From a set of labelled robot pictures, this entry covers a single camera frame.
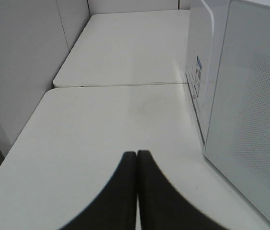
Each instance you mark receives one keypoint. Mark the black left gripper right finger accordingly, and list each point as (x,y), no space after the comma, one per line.
(161,206)

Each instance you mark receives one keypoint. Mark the white microwave door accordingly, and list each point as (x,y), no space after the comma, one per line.
(238,141)

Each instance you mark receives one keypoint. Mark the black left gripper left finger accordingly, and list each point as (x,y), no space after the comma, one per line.
(115,206)

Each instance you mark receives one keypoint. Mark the white microwave oven body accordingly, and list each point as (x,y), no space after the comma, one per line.
(205,41)

